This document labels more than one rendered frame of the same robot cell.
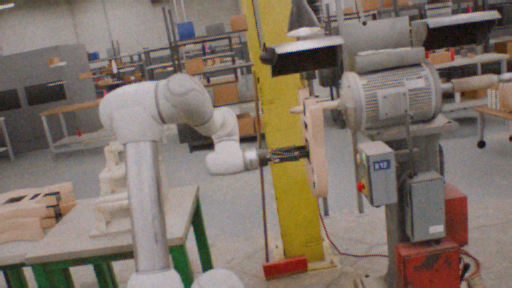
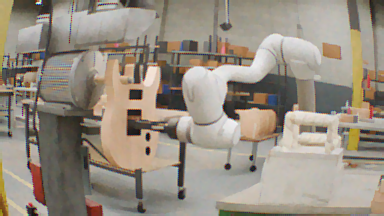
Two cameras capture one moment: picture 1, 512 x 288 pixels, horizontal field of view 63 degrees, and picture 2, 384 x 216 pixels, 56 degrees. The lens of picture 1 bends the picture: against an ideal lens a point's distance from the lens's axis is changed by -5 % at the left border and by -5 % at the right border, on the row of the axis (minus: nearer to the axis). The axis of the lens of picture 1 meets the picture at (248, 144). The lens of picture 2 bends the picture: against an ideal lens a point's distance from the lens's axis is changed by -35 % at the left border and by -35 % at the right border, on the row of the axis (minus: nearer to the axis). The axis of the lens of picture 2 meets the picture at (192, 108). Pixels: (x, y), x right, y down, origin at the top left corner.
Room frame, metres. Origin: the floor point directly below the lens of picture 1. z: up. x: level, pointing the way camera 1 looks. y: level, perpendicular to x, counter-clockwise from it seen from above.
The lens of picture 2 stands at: (3.32, 0.87, 1.30)
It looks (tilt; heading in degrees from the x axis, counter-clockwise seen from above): 4 degrees down; 208
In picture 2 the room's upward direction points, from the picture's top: 4 degrees clockwise
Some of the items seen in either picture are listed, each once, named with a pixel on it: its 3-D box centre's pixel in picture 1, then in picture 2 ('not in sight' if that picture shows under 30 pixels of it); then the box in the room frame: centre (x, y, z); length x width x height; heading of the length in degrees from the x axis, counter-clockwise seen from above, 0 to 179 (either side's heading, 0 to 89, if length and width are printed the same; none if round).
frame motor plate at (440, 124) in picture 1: (406, 126); (58, 107); (1.77, -0.68, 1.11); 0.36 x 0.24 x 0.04; 88
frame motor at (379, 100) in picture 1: (389, 96); (68, 78); (1.77, -0.62, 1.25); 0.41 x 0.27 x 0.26; 88
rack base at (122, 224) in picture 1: (125, 224); not in sight; (1.63, 0.54, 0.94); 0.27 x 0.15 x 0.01; 92
